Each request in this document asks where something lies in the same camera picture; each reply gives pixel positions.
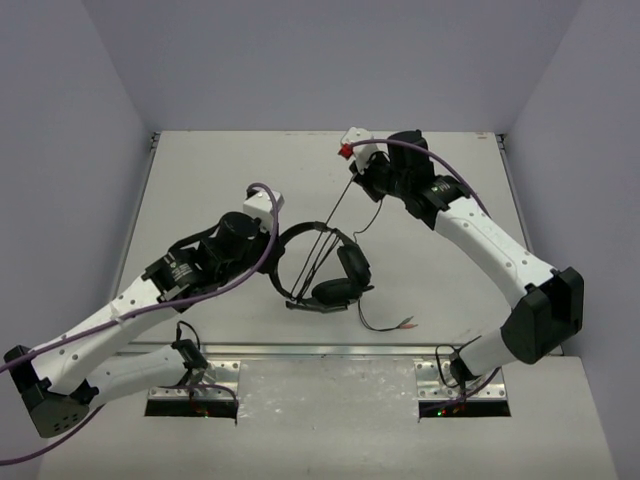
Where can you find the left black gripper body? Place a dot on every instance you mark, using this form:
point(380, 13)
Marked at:
point(273, 251)

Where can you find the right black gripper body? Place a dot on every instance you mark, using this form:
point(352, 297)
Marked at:
point(379, 178)

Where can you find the black headphones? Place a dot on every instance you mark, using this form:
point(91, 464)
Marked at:
point(337, 278)

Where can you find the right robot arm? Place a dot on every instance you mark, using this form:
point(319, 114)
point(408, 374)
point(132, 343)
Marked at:
point(547, 304)

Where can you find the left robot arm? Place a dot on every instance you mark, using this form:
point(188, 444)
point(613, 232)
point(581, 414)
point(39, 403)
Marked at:
point(63, 380)

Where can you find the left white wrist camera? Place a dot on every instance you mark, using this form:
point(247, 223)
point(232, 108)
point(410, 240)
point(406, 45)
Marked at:
point(258, 206)

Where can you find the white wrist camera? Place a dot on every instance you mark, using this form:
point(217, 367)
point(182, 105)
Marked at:
point(258, 206)
point(358, 144)

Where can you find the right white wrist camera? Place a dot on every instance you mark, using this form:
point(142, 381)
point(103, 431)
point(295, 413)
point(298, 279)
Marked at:
point(358, 144)

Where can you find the left metal base bracket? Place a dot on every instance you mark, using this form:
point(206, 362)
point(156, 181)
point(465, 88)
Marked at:
point(219, 383)

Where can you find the metal base bracket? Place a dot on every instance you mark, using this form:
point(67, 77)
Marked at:
point(219, 383)
point(435, 383)

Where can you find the right metal base bracket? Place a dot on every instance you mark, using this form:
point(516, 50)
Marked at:
point(435, 383)

